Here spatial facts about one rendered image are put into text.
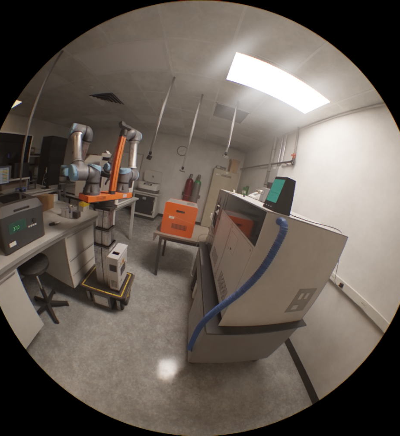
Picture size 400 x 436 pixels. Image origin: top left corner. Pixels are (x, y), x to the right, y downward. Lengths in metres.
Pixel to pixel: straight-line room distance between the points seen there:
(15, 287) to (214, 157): 5.17
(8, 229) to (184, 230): 1.87
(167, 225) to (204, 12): 2.31
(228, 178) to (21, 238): 4.66
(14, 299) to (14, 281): 0.14
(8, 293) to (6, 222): 0.46
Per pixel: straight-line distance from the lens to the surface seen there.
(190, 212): 1.93
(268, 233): 0.66
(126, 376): 1.54
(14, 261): 1.20
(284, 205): 0.71
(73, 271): 1.80
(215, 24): 1.55
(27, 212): 1.26
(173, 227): 2.00
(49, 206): 2.08
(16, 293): 1.36
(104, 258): 1.56
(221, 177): 4.65
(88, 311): 1.91
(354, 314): 1.60
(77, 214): 1.68
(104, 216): 1.40
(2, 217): 1.18
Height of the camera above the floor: 1.49
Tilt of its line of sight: 14 degrees down
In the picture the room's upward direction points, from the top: 14 degrees clockwise
